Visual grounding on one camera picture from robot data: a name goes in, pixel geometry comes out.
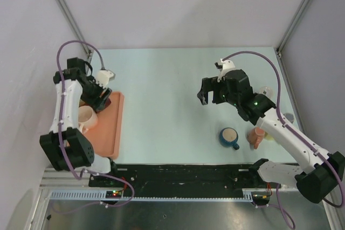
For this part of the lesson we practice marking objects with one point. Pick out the right aluminium frame post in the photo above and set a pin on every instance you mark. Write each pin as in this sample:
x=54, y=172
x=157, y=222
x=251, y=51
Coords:
x=297, y=18

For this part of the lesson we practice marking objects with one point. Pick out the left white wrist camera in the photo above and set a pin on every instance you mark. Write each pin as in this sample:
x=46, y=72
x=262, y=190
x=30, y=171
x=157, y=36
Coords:
x=103, y=77

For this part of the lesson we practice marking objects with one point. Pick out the salmon plastic tray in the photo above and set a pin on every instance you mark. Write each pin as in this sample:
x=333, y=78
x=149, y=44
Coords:
x=105, y=136

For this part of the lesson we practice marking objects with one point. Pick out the dark brown mug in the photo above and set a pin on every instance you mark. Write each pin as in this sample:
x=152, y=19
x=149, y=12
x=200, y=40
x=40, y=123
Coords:
x=105, y=103

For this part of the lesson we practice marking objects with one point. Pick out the blue mug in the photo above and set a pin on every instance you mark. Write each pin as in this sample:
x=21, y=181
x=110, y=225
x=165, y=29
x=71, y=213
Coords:
x=228, y=138

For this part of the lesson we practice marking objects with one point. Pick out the grey mug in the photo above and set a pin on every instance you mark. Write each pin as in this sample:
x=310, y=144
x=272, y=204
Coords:
x=289, y=117

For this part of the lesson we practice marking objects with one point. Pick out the left aluminium frame post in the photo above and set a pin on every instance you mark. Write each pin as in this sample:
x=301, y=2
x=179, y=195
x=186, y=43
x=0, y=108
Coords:
x=65, y=10

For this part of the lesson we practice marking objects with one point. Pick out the aluminium frame post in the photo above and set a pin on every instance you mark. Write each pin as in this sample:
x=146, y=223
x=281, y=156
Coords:
x=65, y=10
x=297, y=18

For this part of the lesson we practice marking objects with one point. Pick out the orange mug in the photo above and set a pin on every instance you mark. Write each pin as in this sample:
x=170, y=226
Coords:
x=81, y=103

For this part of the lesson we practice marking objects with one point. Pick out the white cable duct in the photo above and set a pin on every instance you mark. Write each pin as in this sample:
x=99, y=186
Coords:
x=93, y=195

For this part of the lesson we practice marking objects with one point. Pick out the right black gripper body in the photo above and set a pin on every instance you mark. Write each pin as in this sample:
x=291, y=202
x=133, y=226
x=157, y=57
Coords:
x=221, y=94

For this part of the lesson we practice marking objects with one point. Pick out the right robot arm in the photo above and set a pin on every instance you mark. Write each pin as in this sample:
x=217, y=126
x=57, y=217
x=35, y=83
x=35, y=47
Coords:
x=317, y=172

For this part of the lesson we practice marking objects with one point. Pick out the small salmon mug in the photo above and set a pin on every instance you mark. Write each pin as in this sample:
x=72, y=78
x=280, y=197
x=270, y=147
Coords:
x=255, y=136

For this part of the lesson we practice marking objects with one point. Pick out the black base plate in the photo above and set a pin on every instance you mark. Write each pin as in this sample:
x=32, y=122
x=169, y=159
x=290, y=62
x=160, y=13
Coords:
x=183, y=181

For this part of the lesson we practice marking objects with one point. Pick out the yellow mug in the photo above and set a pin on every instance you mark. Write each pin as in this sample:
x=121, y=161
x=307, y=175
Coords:
x=268, y=137

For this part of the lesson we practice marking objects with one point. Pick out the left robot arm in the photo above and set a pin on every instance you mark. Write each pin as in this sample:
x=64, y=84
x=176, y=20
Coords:
x=64, y=145

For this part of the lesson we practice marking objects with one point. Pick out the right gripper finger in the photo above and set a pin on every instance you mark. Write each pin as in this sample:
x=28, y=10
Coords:
x=203, y=96
x=210, y=85

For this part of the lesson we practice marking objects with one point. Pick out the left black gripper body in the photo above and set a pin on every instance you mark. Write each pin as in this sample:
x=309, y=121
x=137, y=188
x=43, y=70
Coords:
x=90, y=93

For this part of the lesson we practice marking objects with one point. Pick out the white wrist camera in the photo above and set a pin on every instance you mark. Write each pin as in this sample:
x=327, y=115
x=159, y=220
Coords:
x=103, y=77
x=224, y=67

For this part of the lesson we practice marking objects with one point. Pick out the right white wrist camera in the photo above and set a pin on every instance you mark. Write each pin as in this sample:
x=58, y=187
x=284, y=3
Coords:
x=224, y=67

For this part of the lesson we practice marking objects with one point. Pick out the large pink mug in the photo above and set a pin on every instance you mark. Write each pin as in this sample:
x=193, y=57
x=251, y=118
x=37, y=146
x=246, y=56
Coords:
x=87, y=119

